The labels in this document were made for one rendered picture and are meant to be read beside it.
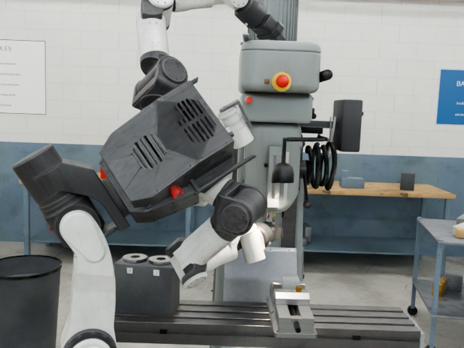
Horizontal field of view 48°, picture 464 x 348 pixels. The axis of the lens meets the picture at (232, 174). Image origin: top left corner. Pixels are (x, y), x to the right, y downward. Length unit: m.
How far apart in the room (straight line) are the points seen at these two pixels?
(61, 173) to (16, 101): 5.24
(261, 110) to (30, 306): 2.20
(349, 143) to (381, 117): 4.20
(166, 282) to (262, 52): 0.88
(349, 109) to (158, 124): 1.03
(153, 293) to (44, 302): 1.64
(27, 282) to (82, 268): 2.05
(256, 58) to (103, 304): 0.86
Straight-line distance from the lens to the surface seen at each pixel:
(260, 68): 1.66
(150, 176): 1.26
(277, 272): 2.30
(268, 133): 1.78
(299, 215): 2.31
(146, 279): 1.94
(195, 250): 1.44
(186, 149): 1.25
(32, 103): 6.49
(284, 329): 1.83
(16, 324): 3.53
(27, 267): 3.86
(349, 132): 2.12
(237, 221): 1.31
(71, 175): 1.34
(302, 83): 1.67
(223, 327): 1.92
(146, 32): 1.59
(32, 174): 1.35
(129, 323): 1.94
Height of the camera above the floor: 1.67
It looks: 7 degrees down
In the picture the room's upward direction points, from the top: 2 degrees clockwise
